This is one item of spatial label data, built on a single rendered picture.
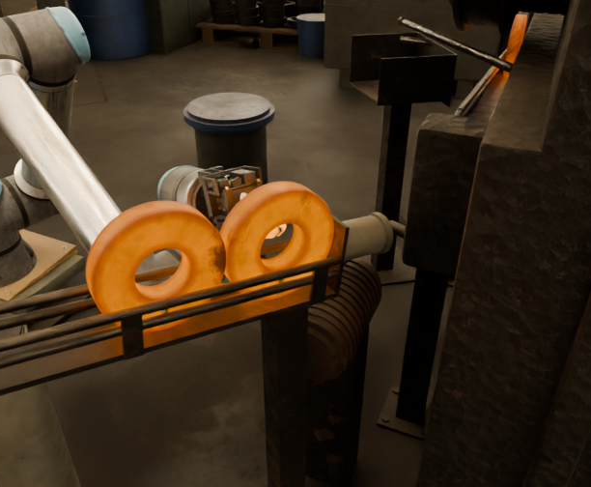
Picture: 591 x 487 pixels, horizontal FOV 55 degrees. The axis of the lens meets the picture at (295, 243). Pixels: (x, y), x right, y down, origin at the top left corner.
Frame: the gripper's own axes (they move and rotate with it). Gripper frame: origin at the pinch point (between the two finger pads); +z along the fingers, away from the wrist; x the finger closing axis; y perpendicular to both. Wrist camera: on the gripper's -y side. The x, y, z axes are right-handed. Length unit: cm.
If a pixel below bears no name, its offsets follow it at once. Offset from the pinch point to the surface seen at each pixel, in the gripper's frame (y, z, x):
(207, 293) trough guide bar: -3.3, 3.0, -11.5
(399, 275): -50, -76, 77
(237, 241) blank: 1.4, 2.6, -6.4
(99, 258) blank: 4.2, 3.3, -21.8
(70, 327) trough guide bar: -1.8, 3.5, -26.3
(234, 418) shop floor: -58, -53, 6
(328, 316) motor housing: -17.4, -7.2, 9.7
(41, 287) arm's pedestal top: -27, -108, -24
